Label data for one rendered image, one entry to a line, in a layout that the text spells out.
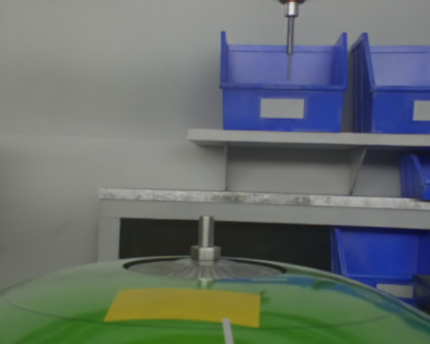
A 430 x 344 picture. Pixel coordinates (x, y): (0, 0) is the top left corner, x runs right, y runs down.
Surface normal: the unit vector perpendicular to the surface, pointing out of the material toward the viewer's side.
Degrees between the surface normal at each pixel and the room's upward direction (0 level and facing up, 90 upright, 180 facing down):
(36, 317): 23
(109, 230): 90
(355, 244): 90
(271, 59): 90
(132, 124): 90
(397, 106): 99
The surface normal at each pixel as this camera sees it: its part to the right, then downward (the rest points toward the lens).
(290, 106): -0.05, 0.15
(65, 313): -0.18, -0.94
